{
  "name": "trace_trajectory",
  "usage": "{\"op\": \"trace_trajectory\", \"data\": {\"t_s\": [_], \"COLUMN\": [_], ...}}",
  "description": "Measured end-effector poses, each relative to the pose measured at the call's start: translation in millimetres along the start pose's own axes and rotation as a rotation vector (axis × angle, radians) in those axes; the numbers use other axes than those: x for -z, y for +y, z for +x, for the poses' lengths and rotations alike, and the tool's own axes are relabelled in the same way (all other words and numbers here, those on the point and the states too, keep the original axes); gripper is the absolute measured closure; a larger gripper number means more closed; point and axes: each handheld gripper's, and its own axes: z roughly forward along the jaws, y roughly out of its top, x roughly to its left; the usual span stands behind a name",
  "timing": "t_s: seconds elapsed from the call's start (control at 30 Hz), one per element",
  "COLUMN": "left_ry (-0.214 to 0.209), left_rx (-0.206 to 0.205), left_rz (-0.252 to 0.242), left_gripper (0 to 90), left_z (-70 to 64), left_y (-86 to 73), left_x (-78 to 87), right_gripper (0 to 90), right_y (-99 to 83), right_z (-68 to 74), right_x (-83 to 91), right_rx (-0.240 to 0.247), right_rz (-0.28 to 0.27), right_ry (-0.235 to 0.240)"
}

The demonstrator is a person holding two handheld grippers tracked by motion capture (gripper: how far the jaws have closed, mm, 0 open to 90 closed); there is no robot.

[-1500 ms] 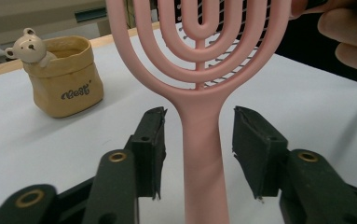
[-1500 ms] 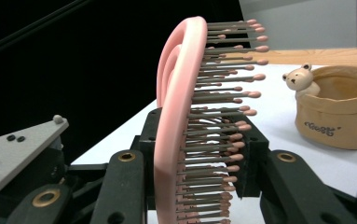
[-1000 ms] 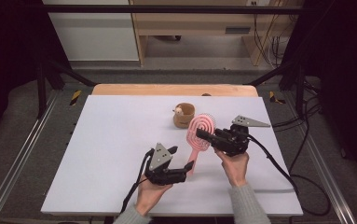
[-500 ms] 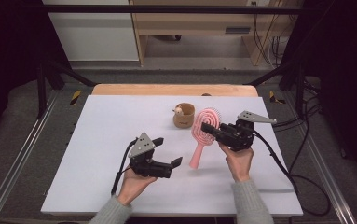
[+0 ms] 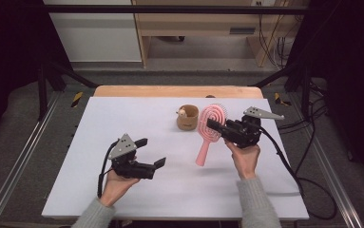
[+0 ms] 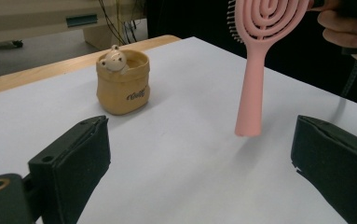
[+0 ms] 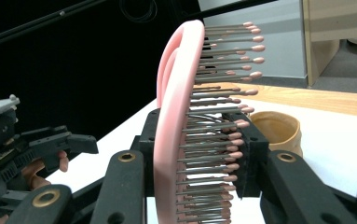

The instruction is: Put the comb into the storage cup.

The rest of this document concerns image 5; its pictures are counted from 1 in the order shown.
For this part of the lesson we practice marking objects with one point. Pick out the black frame strut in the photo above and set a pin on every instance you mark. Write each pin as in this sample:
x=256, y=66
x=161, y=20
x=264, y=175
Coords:
x=305, y=91
x=42, y=91

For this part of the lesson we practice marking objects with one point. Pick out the pink hairbrush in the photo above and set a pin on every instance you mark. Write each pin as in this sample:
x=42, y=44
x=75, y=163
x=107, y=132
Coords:
x=215, y=111

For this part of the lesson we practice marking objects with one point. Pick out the person's left hand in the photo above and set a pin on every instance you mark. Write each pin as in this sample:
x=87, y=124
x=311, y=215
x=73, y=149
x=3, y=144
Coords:
x=116, y=188

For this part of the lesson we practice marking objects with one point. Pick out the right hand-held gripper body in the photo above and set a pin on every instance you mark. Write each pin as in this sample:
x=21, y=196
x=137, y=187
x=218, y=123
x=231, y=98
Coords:
x=244, y=133

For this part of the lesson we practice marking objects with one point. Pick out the person's right hand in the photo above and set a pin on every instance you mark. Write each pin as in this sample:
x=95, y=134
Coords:
x=246, y=160

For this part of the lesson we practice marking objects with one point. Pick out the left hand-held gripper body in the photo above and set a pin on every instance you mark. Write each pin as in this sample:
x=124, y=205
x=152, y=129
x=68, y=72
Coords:
x=132, y=169

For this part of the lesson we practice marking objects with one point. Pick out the light wooden desk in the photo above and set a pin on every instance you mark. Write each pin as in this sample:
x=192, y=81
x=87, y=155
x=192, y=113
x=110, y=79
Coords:
x=195, y=23

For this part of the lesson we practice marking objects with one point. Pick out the white cabinet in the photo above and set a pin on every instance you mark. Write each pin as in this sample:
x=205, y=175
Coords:
x=97, y=38

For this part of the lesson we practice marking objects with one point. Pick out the yellow black floor tape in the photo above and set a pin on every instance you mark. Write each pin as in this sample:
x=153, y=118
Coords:
x=278, y=98
x=77, y=99

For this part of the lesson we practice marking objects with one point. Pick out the aluminium floor rail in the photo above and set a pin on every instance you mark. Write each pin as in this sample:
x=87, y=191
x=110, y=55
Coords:
x=335, y=186
x=18, y=158

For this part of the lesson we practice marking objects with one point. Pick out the black curtain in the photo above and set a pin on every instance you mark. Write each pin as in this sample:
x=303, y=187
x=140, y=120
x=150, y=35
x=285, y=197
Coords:
x=350, y=63
x=8, y=47

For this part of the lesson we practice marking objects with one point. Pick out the black horizontal frame bar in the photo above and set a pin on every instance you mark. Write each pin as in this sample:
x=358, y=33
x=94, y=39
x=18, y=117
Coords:
x=170, y=9

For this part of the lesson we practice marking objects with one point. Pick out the brown cup with animal figure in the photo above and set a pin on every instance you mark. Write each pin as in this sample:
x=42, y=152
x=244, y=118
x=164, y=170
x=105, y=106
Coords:
x=188, y=122

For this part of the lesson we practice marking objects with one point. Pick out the wooden table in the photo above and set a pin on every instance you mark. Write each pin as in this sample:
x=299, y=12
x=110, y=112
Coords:
x=170, y=91

